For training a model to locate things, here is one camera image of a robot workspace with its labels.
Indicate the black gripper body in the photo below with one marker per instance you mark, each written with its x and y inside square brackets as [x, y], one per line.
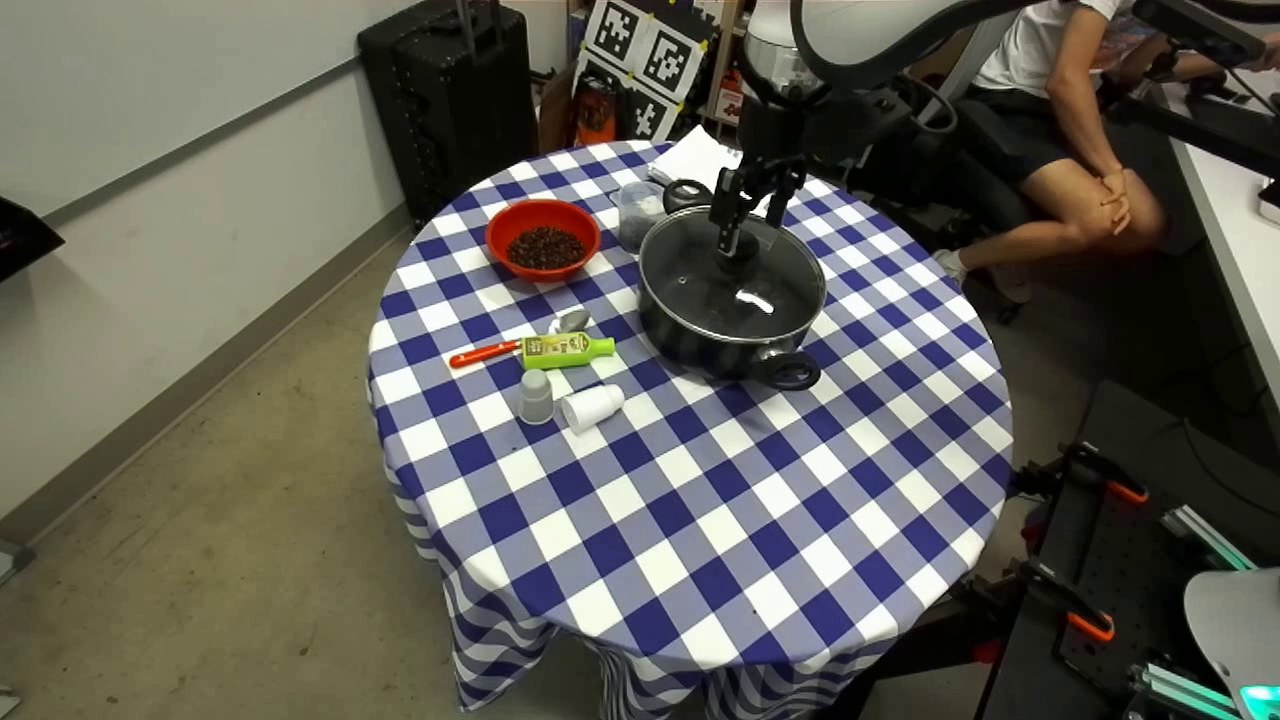
[771, 153]

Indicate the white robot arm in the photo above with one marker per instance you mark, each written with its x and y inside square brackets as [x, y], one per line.
[823, 59]

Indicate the small white bottle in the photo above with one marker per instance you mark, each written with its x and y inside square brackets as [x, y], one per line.
[537, 400]

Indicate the black cooking pot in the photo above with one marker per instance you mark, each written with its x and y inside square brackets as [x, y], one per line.
[775, 362]

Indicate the fiducial marker board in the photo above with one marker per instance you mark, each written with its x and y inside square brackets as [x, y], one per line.
[654, 45]

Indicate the white plastic cup lying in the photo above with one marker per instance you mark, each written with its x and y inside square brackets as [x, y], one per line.
[583, 409]

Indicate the blue white checkered tablecloth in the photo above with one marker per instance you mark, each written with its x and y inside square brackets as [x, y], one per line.
[716, 540]

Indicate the black speaker box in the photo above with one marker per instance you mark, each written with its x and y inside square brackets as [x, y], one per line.
[454, 97]

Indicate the green tube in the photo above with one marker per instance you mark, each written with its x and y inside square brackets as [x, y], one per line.
[565, 351]

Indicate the red bowl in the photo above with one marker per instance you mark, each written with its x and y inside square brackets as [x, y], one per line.
[542, 241]

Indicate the glass pot lid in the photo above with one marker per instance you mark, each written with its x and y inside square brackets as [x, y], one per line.
[765, 290]

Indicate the black equipment stand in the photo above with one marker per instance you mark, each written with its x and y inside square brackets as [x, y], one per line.
[1148, 590]

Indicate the folded white towel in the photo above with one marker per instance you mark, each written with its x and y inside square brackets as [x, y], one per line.
[695, 157]

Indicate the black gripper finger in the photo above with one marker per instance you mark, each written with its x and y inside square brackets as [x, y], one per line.
[726, 209]
[779, 207]

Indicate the seated person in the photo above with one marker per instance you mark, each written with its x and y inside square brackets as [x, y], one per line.
[1044, 86]

